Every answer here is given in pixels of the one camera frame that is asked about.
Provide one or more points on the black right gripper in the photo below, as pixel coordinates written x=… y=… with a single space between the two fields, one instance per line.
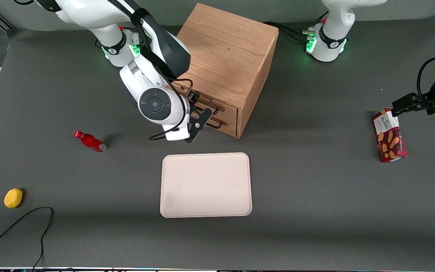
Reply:
x=191 y=97

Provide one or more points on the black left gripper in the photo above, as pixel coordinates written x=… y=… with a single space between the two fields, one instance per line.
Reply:
x=431 y=99

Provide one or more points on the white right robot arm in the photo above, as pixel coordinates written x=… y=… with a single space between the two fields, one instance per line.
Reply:
x=100 y=15

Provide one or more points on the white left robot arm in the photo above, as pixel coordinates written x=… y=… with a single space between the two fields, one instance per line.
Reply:
x=334 y=37

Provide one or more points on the wooden drawer cabinet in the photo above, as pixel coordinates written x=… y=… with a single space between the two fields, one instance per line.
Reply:
x=229 y=49

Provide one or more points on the red tartan shortbread box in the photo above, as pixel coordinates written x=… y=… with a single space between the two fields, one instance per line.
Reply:
x=390 y=141

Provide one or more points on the cream plastic tray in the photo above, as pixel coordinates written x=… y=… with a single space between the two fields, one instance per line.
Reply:
x=206 y=185

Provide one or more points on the red bottle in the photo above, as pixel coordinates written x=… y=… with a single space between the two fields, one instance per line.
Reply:
x=89 y=141

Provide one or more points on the yellow lemon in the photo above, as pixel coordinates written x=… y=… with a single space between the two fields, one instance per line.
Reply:
x=13 y=198

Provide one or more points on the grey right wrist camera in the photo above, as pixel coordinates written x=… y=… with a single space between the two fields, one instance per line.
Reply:
x=178 y=135

